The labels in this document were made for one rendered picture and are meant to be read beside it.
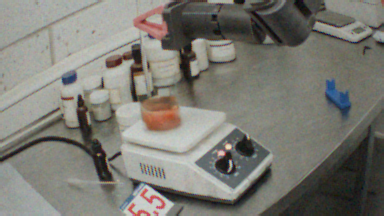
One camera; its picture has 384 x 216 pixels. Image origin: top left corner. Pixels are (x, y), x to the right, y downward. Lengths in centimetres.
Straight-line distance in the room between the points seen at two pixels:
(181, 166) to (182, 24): 20
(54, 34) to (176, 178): 57
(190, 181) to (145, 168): 8
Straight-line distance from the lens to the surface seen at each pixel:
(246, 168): 86
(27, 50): 125
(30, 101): 123
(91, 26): 135
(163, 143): 85
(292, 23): 69
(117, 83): 120
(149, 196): 84
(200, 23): 76
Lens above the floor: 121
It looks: 23 degrees down
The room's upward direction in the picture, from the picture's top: 8 degrees counter-clockwise
